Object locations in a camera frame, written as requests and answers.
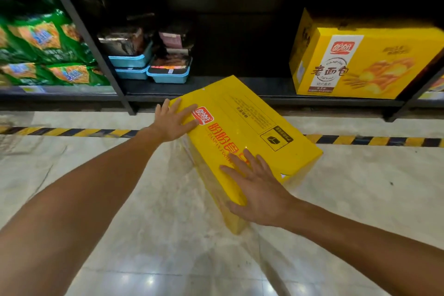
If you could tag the person's right hand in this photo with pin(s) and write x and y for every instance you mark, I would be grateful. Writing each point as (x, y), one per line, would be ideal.
(262, 195)

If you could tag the person's left hand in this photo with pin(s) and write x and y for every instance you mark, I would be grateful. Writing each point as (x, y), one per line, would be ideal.
(170, 122)

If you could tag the yellow bread box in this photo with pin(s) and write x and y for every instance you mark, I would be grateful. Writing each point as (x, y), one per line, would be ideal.
(236, 122)
(368, 63)

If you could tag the green cracker packets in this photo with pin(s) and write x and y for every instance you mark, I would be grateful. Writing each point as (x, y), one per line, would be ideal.
(41, 49)

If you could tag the person's right forearm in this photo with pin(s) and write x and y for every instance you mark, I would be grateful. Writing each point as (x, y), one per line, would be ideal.
(368, 250)

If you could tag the person's left forearm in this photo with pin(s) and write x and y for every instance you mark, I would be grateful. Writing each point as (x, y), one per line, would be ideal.
(69, 216)

